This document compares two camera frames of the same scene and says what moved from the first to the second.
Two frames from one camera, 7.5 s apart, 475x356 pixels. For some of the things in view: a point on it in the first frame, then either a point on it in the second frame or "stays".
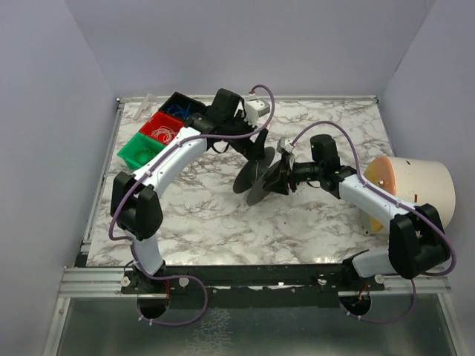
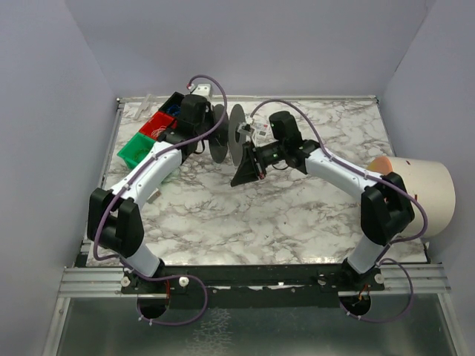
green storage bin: [139, 150] stays
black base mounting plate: [263, 285] stays
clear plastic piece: [145, 104] stays
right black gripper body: [290, 175] -> [254, 160]
